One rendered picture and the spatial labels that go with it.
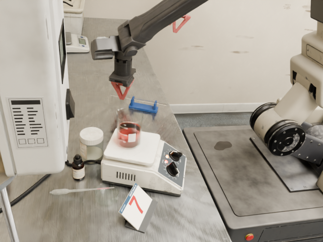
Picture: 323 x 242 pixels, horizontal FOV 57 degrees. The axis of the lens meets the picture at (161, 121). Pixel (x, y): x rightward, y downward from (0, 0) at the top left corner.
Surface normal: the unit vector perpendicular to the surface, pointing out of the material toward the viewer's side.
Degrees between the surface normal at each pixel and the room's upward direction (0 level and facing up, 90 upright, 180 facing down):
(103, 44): 43
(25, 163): 90
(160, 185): 90
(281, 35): 90
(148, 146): 0
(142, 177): 90
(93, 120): 0
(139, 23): 70
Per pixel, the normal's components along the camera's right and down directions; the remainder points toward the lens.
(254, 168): 0.11, -0.83
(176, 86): 0.21, 0.55
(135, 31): -0.64, 0.00
